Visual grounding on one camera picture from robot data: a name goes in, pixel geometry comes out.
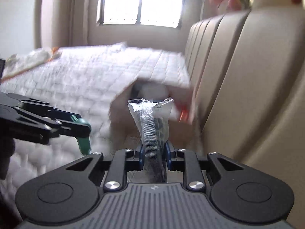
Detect grey quilted mattress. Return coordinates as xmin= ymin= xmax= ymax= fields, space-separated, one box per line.
xmin=0 ymin=42 xmax=191 ymax=220

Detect beige curtain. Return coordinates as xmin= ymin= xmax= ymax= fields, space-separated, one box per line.
xmin=179 ymin=0 xmax=209 ymax=53

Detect pink cardboard box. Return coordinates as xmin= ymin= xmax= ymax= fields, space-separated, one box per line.
xmin=108 ymin=76 xmax=194 ymax=148

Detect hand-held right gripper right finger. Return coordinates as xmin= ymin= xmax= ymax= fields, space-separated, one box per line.
xmin=165 ymin=141 xmax=246 ymax=192

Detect pink plush toy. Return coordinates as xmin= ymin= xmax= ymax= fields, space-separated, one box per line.
xmin=209 ymin=0 xmax=242 ymax=13

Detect green plastic clip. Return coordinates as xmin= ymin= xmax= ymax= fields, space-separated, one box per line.
xmin=71 ymin=115 xmax=92 ymax=155

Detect beige padded headboard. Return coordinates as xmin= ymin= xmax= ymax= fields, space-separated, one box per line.
xmin=185 ymin=5 xmax=305 ymax=225

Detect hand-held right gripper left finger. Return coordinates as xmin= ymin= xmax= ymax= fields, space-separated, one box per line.
xmin=65 ymin=145 xmax=144 ymax=192

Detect clear plastic packet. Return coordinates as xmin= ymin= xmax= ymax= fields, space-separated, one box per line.
xmin=127 ymin=97 xmax=173 ymax=184

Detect barred window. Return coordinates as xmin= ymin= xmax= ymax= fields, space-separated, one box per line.
xmin=96 ymin=0 xmax=185 ymax=29

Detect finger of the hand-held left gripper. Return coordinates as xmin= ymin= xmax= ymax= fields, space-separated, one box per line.
xmin=14 ymin=110 xmax=92 ymax=145
xmin=7 ymin=94 xmax=72 ymax=123

